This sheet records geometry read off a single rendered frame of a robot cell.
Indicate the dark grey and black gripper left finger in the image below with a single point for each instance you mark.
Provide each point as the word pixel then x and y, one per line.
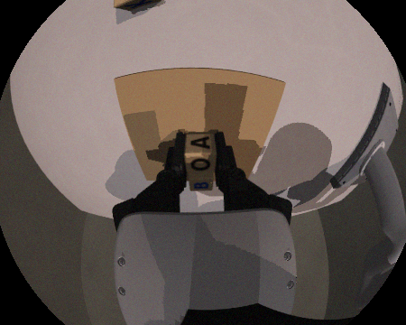
pixel 160 195

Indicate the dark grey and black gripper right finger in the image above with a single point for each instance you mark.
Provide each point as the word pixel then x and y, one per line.
pixel 239 191

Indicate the tan square mat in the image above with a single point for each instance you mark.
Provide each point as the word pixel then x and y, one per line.
pixel 158 104

